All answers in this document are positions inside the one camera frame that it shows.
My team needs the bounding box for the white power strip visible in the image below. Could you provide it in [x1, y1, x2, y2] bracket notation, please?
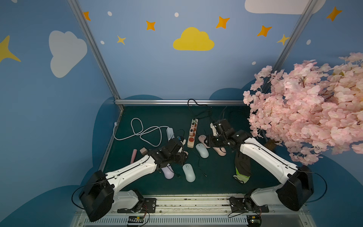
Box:
[166, 127, 175, 141]

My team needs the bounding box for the pink charger adapter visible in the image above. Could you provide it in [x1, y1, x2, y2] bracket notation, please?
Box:
[140, 148, 148, 156]

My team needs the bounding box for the black green work glove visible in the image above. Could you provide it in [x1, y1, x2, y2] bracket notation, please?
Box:
[233, 152, 251, 184]

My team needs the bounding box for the loose black usb cable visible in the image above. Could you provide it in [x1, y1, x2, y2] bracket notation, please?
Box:
[192, 150, 208, 178]

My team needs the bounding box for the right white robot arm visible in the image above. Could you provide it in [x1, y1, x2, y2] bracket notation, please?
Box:
[205, 119, 314, 211]

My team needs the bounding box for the aluminium frame rail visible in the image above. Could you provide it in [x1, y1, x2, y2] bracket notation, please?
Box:
[115, 99, 245, 106]

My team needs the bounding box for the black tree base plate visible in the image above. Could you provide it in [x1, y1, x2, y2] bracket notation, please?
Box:
[264, 140, 278, 151]

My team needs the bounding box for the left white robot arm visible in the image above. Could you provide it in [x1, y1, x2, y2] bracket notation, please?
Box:
[78, 137, 188, 222]

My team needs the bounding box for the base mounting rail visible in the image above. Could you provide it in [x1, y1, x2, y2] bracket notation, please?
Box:
[71, 194, 316, 227]

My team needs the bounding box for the purple pink garden fork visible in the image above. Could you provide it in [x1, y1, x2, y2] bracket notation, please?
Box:
[130, 149, 138, 164]

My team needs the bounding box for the pink cherry blossom tree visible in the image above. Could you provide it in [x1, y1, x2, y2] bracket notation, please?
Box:
[244, 53, 363, 165]

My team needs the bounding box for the purple wireless mouse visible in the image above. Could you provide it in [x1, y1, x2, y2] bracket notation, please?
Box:
[161, 166, 175, 179]

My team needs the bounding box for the pink mouse near strip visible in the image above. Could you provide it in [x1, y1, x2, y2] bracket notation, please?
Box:
[198, 135, 210, 148]

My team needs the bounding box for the cream red power strip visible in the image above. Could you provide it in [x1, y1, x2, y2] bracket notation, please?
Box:
[187, 118, 199, 148]

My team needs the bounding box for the black power strip cable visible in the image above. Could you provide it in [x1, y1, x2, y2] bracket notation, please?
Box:
[187, 98, 247, 128]

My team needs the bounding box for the light green wireless mouse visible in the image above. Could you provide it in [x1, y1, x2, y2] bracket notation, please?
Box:
[182, 164, 196, 183]

